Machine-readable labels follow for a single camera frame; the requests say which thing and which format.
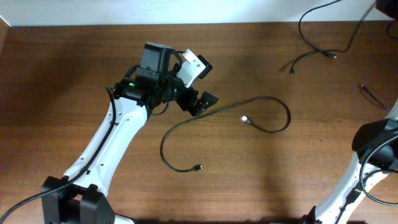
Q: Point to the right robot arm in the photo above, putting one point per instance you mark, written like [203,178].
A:
[374,158]

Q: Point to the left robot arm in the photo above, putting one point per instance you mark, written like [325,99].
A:
[163,75]

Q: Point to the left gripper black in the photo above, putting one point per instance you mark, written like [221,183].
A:
[199,106]

